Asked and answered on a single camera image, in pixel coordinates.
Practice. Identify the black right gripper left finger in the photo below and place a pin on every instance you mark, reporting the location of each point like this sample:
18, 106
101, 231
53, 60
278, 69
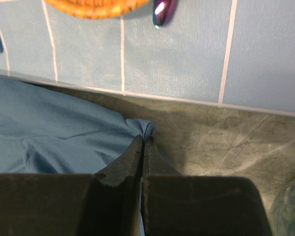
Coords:
106, 203

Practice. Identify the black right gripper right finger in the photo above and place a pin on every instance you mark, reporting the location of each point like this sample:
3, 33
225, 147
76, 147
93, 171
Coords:
177, 205

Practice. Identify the blue t shirt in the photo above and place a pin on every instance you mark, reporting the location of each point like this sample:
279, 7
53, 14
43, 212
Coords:
45, 132

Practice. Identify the green ceramic mug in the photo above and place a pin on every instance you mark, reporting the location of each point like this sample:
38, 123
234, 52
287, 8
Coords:
282, 212

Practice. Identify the blue checked placemat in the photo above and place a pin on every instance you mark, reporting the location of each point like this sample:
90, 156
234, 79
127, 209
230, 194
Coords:
228, 53

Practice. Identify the iridescent knife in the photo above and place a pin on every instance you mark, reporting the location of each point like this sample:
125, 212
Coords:
163, 11

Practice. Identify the orange woven round trivet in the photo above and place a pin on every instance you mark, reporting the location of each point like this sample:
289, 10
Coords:
96, 9

